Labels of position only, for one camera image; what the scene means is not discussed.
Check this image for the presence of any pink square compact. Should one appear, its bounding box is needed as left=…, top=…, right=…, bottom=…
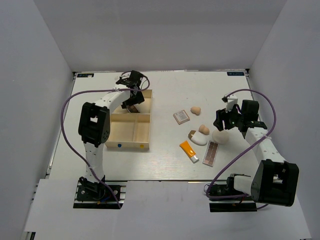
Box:
left=173, top=110, right=190, bottom=125

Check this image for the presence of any white round powder puff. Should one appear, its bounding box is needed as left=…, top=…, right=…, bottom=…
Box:
left=212, top=130, right=230, bottom=145

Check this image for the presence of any beige makeup sponge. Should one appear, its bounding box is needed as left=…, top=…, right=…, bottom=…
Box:
left=198, top=124, right=210, bottom=136
left=190, top=106, right=201, bottom=116

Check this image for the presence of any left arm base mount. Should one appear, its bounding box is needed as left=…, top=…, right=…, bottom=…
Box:
left=73, top=177, right=127, bottom=210

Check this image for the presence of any blue logo sticker left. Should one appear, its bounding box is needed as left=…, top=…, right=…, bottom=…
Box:
left=77, top=73, right=95, bottom=78

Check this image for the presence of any blue logo sticker right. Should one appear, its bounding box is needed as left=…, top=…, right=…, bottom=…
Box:
left=226, top=71, right=245, bottom=76

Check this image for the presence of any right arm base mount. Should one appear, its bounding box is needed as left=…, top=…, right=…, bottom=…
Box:
left=208, top=174, right=258, bottom=213

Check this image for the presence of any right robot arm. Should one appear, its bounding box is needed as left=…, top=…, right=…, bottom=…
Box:
left=206, top=100, right=299, bottom=207

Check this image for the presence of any white bottle brown cap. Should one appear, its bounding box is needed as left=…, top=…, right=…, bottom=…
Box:
left=188, top=130, right=207, bottom=146

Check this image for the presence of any blue logo sticker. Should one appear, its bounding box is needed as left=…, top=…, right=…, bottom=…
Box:
left=226, top=71, right=245, bottom=76
left=77, top=73, right=95, bottom=78

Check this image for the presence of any pink clear eyeshadow palette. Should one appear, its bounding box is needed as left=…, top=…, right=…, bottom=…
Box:
left=202, top=141, right=219, bottom=167

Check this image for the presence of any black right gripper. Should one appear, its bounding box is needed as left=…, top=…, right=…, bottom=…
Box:
left=213, top=103, right=245, bottom=132

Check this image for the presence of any cream compartment organizer tray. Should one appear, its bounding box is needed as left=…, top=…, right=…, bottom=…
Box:
left=105, top=89, right=153, bottom=151

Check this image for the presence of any brown eyeshadow palette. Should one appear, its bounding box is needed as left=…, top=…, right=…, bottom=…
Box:
left=126, top=105, right=140, bottom=114

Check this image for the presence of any orange cream tube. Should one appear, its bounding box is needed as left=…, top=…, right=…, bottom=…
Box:
left=179, top=140, right=199, bottom=163

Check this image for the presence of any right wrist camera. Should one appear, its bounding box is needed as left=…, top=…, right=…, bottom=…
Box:
left=222, top=94, right=238, bottom=113

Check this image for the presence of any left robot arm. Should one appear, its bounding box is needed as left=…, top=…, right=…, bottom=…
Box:
left=78, top=70, right=148, bottom=200

